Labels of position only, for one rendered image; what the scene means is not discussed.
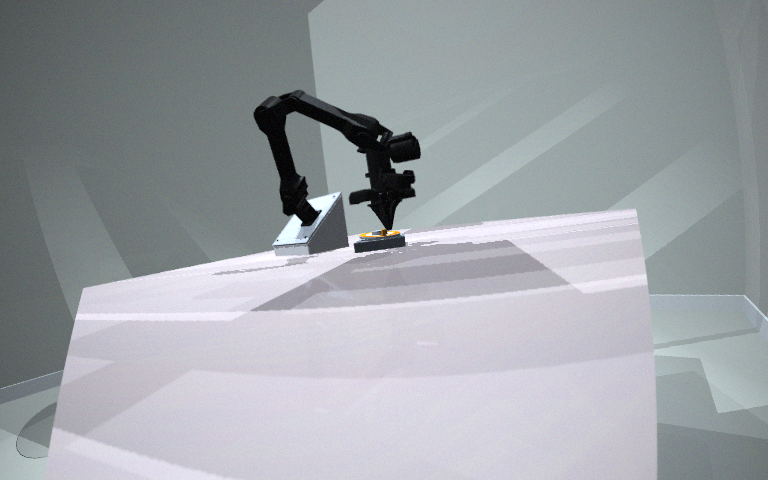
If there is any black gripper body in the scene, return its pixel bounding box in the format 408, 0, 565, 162
348, 164, 416, 205

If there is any orange round plate with holes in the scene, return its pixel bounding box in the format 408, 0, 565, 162
359, 229, 400, 240

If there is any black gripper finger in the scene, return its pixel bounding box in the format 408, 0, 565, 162
367, 200, 392, 230
389, 199, 403, 230

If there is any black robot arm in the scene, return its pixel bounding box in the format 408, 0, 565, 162
253, 90, 421, 226

